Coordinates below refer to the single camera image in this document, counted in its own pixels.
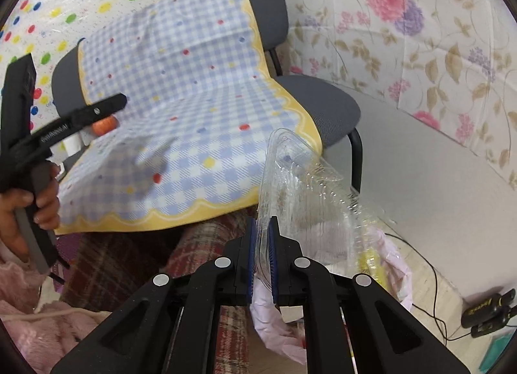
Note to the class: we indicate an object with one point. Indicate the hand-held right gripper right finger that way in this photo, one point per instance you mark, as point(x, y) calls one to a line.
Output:
point(274, 269)

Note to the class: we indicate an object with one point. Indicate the blue checked dotted cloth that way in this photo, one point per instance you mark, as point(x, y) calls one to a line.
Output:
point(181, 75)

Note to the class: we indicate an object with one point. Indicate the black electronic device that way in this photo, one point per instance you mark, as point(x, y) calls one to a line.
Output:
point(484, 313)

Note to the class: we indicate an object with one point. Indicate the yellow-edged wrapper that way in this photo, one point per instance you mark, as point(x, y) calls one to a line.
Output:
point(368, 265)

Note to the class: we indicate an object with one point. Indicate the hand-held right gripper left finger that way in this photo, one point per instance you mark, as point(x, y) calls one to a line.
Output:
point(251, 269)

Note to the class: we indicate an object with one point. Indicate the white toilet paper roll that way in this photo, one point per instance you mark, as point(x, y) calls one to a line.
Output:
point(74, 146)

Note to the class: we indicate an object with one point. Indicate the teal packet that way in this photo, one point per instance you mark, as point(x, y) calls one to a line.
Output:
point(494, 354)

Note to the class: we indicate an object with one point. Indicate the person's left hand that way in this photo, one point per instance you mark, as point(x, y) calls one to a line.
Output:
point(48, 204)

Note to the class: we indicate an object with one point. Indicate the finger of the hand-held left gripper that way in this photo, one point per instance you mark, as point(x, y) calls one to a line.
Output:
point(101, 109)

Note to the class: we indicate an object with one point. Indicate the clear plastic container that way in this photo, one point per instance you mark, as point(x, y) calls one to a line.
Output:
point(299, 196)

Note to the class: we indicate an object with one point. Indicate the person's left forearm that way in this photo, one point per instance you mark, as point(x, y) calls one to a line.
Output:
point(24, 289)

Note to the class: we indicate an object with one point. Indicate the grey office chair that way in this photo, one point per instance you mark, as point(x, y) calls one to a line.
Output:
point(323, 107)

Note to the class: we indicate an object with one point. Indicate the pink trash bag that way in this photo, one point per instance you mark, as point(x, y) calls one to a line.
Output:
point(398, 277)

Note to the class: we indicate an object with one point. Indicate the red apple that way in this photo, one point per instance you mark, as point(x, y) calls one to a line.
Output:
point(104, 125)

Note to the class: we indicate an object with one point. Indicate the floral print plastic sheet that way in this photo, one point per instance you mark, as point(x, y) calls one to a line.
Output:
point(404, 55)

